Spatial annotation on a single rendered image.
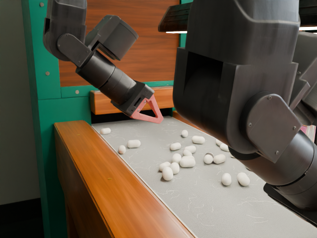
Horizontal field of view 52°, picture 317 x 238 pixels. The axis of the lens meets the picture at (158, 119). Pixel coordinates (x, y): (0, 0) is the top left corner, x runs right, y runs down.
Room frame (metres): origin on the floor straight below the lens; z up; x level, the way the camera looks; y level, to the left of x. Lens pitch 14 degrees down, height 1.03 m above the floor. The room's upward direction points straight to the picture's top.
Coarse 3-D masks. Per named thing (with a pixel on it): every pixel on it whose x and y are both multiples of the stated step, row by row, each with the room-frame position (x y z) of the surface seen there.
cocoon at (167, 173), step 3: (165, 168) 0.63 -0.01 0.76; (168, 168) 0.63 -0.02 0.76; (162, 171) 0.63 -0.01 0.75; (165, 171) 0.61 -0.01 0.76; (168, 171) 0.61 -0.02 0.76; (171, 171) 0.61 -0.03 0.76; (165, 174) 0.61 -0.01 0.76; (168, 174) 0.61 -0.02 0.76; (171, 174) 0.61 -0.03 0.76; (165, 177) 0.61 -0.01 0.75; (168, 177) 0.60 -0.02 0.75; (171, 177) 0.61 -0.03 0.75; (168, 180) 0.61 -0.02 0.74
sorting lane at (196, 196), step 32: (96, 128) 1.00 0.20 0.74; (128, 128) 1.00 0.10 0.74; (160, 128) 1.00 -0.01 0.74; (192, 128) 1.00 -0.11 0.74; (128, 160) 0.73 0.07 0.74; (160, 160) 0.73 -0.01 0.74; (160, 192) 0.56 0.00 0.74; (192, 192) 0.56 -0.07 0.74; (224, 192) 0.56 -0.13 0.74; (256, 192) 0.56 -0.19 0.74; (192, 224) 0.45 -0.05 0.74; (224, 224) 0.45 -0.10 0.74; (256, 224) 0.45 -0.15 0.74; (288, 224) 0.45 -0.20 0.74
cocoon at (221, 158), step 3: (216, 156) 0.70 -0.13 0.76; (219, 156) 0.70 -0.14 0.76; (222, 156) 0.71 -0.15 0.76; (213, 159) 0.70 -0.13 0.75; (216, 159) 0.70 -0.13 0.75; (219, 159) 0.70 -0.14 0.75; (222, 159) 0.70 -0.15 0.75; (225, 159) 0.71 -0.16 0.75; (216, 162) 0.70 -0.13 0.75; (219, 162) 0.70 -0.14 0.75
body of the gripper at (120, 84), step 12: (120, 72) 0.61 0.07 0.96; (108, 84) 0.59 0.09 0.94; (120, 84) 0.60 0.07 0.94; (132, 84) 0.62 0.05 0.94; (144, 84) 0.60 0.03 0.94; (108, 96) 0.61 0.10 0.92; (120, 96) 0.60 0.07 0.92; (132, 96) 0.60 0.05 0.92; (120, 108) 0.61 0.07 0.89; (132, 108) 0.58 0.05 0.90
